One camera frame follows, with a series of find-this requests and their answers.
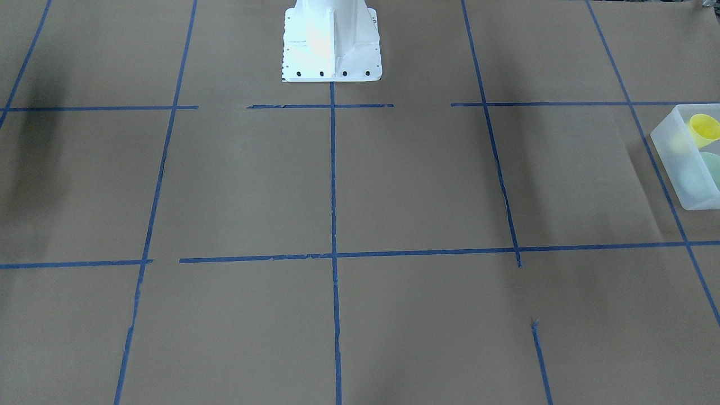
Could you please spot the yellow plastic cup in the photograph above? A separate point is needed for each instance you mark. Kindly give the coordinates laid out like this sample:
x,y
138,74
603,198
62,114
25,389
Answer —
x,y
704,129

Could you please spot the mint green bowl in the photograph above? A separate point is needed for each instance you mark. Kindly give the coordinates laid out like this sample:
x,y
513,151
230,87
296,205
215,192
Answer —
x,y
699,175

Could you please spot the translucent white storage box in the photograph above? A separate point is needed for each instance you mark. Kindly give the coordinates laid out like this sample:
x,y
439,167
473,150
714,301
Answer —
x,y
687,143

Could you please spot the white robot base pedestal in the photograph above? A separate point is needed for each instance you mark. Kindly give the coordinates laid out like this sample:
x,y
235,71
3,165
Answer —
x,y
331,41

